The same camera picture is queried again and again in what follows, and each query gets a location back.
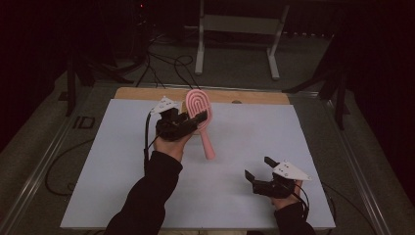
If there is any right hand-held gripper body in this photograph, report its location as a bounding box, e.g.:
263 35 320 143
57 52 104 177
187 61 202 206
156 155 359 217
253 160 313 200

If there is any person's right hand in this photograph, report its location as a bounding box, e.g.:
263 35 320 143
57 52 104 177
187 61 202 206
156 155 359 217
270 181 303 212

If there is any right hand-held gripper cable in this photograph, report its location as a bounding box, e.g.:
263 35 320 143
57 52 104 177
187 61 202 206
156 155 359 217
292 184 311 220

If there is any person's left hand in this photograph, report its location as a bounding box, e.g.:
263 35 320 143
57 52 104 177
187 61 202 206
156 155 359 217
153 132 195 163

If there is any black metal stand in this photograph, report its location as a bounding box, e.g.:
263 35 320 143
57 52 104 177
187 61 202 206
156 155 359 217
65 48 135 118
283 32 350 131

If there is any wooden table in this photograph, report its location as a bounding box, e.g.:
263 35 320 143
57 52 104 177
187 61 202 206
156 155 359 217
114 86 291 106

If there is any white table cover sheet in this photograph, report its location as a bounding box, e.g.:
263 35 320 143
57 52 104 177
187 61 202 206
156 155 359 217
59 98 337 230

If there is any pink hairbrush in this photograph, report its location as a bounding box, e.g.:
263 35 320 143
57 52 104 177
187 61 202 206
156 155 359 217
185 88 216 161

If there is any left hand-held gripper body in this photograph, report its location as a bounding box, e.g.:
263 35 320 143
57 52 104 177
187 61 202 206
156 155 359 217
150 95 197 142

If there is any thin black cable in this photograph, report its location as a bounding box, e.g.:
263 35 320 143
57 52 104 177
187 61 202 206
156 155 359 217
321 180 378 235
44 138 96 198

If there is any looped black floor cable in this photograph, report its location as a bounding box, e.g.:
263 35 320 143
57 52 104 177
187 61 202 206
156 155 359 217
173 54 202 91

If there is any aluminium floor rail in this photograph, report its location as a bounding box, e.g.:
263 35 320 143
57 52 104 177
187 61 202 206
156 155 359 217
324 97 394 235
0 97 89 235

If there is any white metal stand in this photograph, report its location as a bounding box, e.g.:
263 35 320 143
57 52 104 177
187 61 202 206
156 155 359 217
194 0 291 81

